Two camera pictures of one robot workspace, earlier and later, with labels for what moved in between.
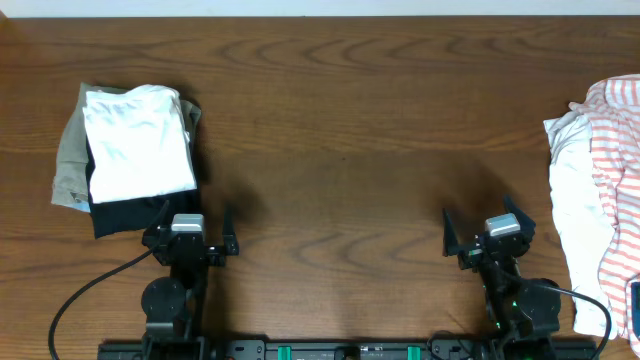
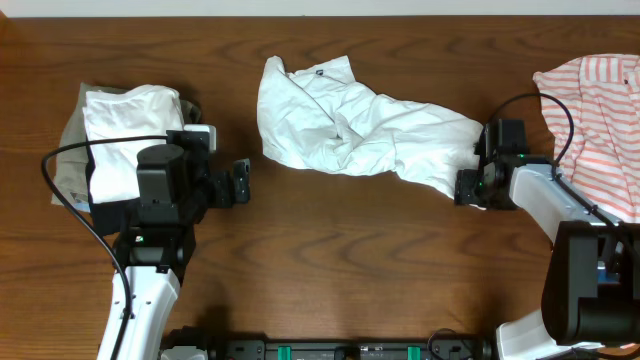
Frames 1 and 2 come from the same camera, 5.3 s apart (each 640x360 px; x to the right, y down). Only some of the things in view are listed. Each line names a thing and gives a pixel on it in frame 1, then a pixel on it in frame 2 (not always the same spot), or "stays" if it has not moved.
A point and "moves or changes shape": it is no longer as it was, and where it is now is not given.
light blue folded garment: [83, 206] stays
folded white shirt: [138, 143] stays
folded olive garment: [71, 176] stays
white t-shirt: [585, 220] moves or changes shape
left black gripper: [217, 259] → [223, 197]
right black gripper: [529, 226] → [464, 193]
